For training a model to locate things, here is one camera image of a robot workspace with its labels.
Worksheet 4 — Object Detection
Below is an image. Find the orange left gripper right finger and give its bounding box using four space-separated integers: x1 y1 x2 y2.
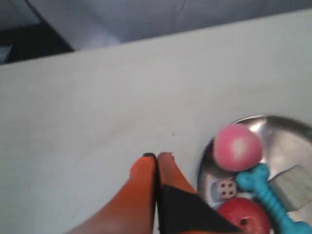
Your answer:
157 152 244 234

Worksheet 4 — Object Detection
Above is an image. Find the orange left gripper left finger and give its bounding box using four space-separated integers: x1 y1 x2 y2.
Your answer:
68 153 156 234

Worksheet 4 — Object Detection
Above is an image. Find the round metal plate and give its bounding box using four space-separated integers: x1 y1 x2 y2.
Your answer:
196 115 312 234

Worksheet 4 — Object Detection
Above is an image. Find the wooden die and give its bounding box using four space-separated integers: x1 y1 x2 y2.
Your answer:
210 179 237 202

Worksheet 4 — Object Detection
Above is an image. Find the red toy apple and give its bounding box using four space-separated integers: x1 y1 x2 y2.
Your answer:
217 197 271 234

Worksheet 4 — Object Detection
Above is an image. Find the blue toy bone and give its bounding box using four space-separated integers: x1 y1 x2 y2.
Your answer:
236 163 312 234

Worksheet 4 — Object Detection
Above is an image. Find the pink toy peach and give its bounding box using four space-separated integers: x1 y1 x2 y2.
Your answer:
213 123 262 172

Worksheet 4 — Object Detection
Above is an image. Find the wooden block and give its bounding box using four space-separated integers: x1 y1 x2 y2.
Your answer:
269 164 312 212

